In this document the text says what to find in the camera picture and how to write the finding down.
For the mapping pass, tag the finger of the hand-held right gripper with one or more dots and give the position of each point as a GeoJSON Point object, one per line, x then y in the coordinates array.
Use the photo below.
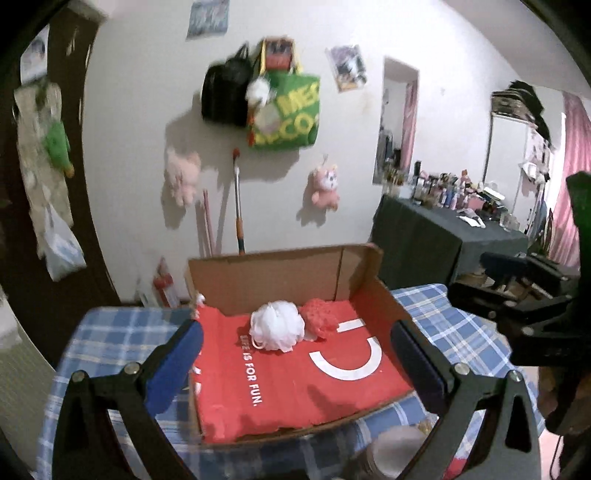
{"type": "Point", "coordinates": [491, 266]}
{"type": "Point", "coordinates": [480, 300]}

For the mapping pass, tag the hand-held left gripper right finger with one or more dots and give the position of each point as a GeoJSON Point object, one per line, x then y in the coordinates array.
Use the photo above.
{"type": "Point", "coordinates": [415, 357]}

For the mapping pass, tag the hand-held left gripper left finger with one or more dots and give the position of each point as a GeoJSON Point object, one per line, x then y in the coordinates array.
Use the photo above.
{"type": "Point", "coordinates": [178, 364]}

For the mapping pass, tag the cardboard box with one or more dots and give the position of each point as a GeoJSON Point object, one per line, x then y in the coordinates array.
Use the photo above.
{"type": "Point", "coordinates": [277, 277]}

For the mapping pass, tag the white paper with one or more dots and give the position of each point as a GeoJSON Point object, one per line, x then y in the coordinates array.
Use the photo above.
{"type": "Point", "coordinates": [471, 219]}

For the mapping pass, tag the blue plaid cloth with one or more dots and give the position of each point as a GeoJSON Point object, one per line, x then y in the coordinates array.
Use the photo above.
{"type": "Point", "coordinates": [115, 332]}

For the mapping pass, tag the desk with dark cloth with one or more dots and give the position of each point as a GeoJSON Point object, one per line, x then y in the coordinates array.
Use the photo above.
{"type": "Point", "coordinates": [415, 240]}

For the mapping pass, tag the red and white packet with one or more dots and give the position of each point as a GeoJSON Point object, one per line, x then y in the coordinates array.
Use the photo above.
{"type": "Point", "coordinates": [165, 284]}

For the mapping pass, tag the glass jar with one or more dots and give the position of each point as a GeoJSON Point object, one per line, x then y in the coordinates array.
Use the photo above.
{"type": "Point", "coordinates": [392, 450]}

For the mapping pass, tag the row of cosmetic bottles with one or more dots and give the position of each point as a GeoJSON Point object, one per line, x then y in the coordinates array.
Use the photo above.
{"type": "Point", "coordinates": [438, 187]}

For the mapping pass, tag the red bath pouf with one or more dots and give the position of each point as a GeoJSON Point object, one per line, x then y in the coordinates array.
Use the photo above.
{"type": "Point", "coordinates": [321, 316]}

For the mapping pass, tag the white bath pouf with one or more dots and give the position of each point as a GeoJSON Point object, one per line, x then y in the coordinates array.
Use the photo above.
{"type": "Point", "coordinates": [277, 325]}

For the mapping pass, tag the white cabinet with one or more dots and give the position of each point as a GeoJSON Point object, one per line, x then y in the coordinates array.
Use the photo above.
{"type": "Point", "coordinates": [508, 157]}

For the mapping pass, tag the pink curtain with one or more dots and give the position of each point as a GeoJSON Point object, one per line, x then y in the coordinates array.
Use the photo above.
{"type": "Point", "coordinates": [575, 147]}

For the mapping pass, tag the dark clothes pile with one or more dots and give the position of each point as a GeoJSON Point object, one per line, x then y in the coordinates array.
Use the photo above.
{"type": "Point", "coordinates": [519, 104]}

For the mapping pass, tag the white plastic bag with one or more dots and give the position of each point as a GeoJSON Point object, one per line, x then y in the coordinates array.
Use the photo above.
{"type": "Point", "coordinates": [60, 249]}

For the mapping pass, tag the pink bear plush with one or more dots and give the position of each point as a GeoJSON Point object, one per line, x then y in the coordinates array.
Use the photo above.
{"type": "Point", "coordinates": [325, 184]}

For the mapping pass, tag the pink pig plush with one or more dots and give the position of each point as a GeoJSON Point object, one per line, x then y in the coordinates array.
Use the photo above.
{"type": "Point", "coordinates": [182, 177]}

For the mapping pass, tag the floral hanging bag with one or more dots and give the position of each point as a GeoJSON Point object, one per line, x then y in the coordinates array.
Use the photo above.
{"type": "Point", "coordinates": [37, 184]}

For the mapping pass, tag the green tote bag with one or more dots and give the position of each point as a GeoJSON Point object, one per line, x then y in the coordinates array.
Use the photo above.
{"type": "Point", "coordinates": [295, 110]}

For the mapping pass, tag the green plush toy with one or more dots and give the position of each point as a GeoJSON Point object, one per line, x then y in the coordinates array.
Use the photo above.
{"type": "Point", "coordinates": [57, 143]}

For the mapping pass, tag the black bag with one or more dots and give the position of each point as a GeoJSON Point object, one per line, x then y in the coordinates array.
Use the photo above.
{"type": "Point", "coordinates": [226, 92]}

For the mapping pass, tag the white plush toy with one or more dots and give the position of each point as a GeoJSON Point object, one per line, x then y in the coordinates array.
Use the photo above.
{"type": "Point", "coordinates": [259, 92]}

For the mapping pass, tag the door photo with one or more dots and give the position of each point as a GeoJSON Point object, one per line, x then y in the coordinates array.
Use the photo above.
{"type": "Point", "coordinates": [36, 55]}

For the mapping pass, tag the wall poster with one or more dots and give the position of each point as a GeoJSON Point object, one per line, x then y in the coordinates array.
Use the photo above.
{"type": "Point", "coordinates": [347, 67]}
{"type": "Point", "coordinates": [207, 18]}

